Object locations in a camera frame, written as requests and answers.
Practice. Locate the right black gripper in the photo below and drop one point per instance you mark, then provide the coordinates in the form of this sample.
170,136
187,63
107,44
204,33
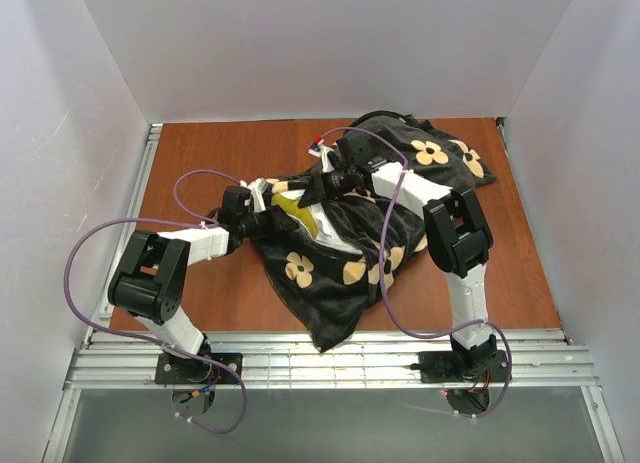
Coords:
316,184

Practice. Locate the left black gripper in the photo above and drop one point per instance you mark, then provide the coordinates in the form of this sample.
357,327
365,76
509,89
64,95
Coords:
275,219

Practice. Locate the white pillow with yellow edge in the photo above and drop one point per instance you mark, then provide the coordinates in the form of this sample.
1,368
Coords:
314,220

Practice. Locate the black floral plush pillowcase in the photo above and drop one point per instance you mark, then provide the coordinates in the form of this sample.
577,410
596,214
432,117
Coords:
329,290

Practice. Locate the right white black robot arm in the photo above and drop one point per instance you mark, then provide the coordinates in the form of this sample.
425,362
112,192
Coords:
457,232

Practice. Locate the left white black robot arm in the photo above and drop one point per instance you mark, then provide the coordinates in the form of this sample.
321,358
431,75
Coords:
149,280

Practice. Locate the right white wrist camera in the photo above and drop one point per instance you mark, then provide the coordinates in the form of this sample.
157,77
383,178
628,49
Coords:
328,157

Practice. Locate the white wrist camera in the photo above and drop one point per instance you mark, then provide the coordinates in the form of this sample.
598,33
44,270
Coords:
261,192
328,157

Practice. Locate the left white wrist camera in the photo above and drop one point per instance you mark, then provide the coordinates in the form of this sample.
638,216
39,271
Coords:
261,192

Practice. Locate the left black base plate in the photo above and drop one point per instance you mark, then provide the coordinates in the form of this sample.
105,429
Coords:
175,370

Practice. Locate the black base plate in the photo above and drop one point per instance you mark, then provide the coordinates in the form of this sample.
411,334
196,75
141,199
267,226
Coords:
449,367
175,370

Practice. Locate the aluminium rail frame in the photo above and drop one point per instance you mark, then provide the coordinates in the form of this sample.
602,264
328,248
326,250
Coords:
358,402

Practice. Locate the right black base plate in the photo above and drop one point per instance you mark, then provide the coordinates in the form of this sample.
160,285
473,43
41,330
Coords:
449,367

